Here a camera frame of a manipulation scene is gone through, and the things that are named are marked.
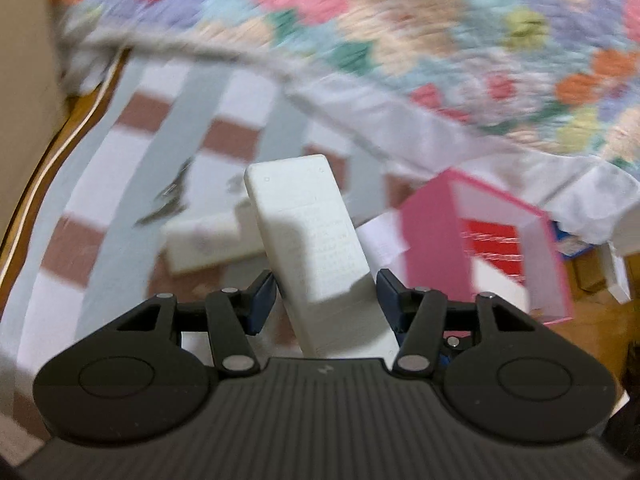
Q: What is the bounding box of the red white packet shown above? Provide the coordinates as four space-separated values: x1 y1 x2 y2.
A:
461 216 525 281

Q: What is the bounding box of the dark cloth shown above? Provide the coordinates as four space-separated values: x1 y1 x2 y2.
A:
602 342 640 463

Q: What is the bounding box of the white plug charger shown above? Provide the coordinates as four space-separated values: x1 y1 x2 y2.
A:
134 157 268 277
356 211 410 273

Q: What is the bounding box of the pink box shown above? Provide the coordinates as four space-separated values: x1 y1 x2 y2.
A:
398 167 575 326

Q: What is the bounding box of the blue white packet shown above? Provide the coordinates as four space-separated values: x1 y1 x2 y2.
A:
550 220 596 261

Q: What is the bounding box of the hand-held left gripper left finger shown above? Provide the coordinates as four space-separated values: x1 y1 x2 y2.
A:
117 269 277 377

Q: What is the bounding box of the striped checked bed sheet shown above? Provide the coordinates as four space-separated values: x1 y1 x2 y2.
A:
0 52 436 461

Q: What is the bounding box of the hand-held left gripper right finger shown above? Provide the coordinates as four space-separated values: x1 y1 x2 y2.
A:
376 268 543 375

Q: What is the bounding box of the floral quilt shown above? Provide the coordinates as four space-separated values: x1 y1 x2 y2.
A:
50 0 640 181

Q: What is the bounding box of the white box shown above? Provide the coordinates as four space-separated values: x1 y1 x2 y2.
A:
602 200 640 306

